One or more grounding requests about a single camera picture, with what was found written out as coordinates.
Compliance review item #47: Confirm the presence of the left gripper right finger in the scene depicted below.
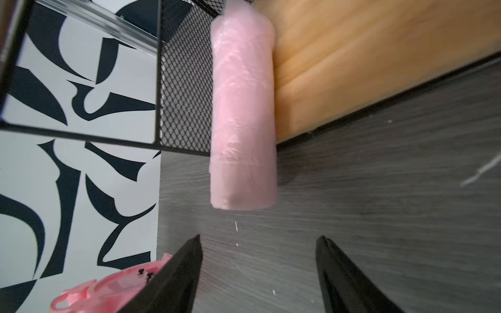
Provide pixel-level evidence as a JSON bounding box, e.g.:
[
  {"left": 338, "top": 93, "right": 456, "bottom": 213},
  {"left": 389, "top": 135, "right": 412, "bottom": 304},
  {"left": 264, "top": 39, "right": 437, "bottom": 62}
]
[{"left": 315, "top": 236, "right": 403, "bottom": 313}]

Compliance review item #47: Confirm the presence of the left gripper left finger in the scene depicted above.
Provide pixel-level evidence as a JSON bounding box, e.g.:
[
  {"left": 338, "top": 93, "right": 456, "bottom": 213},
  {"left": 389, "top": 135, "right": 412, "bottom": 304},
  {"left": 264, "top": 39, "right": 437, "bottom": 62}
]
[{"left": 120, "top": 235, "right": 203, "bottom": 312}]

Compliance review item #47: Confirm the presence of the pink trash bag roll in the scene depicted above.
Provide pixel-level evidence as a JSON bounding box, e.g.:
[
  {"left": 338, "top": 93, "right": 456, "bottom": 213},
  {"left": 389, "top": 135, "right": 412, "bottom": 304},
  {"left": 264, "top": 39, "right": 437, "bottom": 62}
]
[{"left": 210, "top": 1, "right": 277, "bottom": 210}]

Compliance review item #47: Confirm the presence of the pink plastic toy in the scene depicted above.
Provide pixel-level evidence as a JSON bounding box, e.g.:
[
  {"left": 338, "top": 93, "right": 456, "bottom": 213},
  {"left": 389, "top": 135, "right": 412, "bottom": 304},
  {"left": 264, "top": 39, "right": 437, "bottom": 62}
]
[{"left": 49, "top": 254, "right": 172, "bottom": 312}]

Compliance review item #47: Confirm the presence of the wooden wire shelf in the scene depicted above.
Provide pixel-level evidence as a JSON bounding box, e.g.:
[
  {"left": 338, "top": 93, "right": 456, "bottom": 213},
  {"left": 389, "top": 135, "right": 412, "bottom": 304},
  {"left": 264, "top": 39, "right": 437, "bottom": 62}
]
[{"left": 1, "top": 1, "right": 500, "bottom": 156}]

